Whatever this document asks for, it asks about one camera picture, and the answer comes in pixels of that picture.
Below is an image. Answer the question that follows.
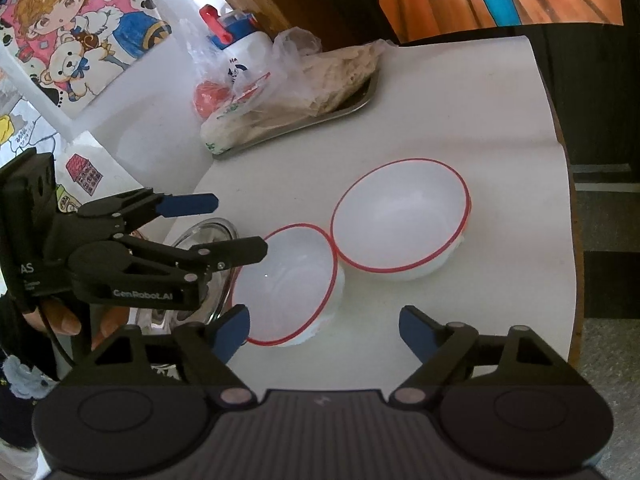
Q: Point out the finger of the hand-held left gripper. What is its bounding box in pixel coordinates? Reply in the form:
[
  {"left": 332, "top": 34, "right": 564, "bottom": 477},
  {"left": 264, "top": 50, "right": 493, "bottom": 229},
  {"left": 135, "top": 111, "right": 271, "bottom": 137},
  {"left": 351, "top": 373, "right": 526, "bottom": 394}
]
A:
[
  {"left": 119, "top": 237, "right": 269, "bottom": 282},
  {"left": 74, "top": 187, "right": 220, "bottom": 235}
]

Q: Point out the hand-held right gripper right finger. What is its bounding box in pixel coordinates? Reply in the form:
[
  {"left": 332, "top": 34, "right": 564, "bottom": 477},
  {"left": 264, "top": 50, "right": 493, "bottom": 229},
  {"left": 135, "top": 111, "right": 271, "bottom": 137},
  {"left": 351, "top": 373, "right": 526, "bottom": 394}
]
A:
[{"left": 390, "top": 305, "right": 571, "bottom": 406}]

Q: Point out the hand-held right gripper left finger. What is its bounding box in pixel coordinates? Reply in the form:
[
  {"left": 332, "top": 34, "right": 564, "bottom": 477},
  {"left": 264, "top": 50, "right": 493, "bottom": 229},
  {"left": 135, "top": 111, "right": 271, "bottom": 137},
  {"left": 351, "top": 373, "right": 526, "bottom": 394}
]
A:
[{"left": 92, "top": 304, "right": 258, "bottom": 407}]

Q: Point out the steel plate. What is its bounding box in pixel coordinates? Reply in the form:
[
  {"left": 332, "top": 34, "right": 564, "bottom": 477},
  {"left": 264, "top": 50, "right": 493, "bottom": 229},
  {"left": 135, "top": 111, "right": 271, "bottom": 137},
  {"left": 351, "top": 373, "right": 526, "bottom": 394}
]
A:
[{"left": 129, "top": 216, "right": 240, "bottom": 341}]

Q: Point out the white bowl red rim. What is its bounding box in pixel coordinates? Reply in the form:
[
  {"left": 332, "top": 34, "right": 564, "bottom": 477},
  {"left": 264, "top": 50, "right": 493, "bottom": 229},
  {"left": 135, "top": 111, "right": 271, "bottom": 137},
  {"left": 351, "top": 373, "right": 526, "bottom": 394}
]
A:
[
  {"left": 231, "top": 223, "right": 346, "bottom": 348},
  {"left": 330, "top": 158, "right": 473, "bottom": 281}
]

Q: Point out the person's left forearm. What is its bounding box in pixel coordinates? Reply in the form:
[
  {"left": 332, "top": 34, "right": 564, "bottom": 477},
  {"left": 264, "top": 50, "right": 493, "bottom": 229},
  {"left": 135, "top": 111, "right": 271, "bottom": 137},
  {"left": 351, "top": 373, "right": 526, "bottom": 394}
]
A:
[{"left": 0, "top": 292, "right": 76, "bottom": 401}]

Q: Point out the person's left hand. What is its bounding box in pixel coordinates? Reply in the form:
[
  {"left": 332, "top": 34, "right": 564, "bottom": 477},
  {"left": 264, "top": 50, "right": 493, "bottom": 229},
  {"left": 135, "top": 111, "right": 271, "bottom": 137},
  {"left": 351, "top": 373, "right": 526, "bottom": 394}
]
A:
[{"left": 22, "top": 299, "right": 130, "bottom": 352}]

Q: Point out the colourful houses drawing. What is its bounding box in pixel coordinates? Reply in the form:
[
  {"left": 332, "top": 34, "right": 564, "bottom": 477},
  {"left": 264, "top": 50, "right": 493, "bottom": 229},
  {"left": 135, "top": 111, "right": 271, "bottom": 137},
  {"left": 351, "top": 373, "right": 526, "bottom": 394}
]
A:
[{"left": 47, "top": 130, "right": 151, "bottom": 226}]

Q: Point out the white wrapped bun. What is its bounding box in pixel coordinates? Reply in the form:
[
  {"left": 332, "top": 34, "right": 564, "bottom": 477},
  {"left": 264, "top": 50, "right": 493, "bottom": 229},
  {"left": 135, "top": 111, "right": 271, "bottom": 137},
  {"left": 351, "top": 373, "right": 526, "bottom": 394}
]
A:
[{"left": 200, "top": 105, "right": 261, "bottom": 155}]

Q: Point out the swing figure drawing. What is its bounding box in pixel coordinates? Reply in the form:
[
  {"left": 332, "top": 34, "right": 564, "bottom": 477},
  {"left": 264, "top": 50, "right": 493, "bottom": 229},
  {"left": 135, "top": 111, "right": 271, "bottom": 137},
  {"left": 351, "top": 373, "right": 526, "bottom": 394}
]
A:
[{"left": 0, "top": 67, "right": 68, "bottom": 161}]

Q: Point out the red round food item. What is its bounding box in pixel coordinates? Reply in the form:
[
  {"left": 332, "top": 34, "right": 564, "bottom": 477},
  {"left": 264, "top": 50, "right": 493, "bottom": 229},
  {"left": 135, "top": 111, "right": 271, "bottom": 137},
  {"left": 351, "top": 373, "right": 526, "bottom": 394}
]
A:
[{"left": 194, "top": 80, "right": 235, "bottom": 122}]

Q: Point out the red label packet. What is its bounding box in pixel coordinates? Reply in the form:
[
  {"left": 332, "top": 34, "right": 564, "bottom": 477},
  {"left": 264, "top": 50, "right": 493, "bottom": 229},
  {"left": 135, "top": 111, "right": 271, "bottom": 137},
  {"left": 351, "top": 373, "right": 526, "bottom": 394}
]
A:
[{"left": 231, "top": 72, "right": 273, "bottom": 111}]

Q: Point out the clear plastic bag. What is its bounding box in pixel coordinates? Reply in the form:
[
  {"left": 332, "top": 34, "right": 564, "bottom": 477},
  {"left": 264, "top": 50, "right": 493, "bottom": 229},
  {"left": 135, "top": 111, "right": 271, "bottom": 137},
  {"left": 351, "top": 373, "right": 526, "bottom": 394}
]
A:
[{"left": 177, "top": 17, "right": 241, "bottom": 126}]

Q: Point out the plastic bag of flatbreads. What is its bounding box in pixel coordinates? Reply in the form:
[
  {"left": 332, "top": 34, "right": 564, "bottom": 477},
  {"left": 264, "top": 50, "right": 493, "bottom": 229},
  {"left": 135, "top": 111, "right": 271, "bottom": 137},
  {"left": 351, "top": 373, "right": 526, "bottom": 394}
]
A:
[{"left": 227, "top": 27, "right": 401, "bottom": 138}]

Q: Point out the teddy bear drawing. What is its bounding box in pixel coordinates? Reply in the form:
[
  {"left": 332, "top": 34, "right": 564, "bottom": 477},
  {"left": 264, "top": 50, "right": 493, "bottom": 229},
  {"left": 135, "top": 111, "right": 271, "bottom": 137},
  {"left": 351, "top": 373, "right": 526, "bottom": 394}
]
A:
[{"left": 0, "top": 0, "right": 173, "bottom": 110}]

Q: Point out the steel tray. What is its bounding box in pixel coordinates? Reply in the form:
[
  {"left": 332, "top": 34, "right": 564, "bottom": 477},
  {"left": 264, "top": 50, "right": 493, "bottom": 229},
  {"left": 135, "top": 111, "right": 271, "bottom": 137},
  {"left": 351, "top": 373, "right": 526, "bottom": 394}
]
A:
[{"left": 212, "top": 67, "right": 382, "bottom": 161}]

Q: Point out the white bottle red handle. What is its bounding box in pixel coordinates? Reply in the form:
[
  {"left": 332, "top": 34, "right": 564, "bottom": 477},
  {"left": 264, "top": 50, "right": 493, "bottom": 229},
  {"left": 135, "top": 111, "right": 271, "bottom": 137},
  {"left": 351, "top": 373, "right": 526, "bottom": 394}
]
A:
[{"left": 200, "top": 4, "right": 281, "bottom": 91}]

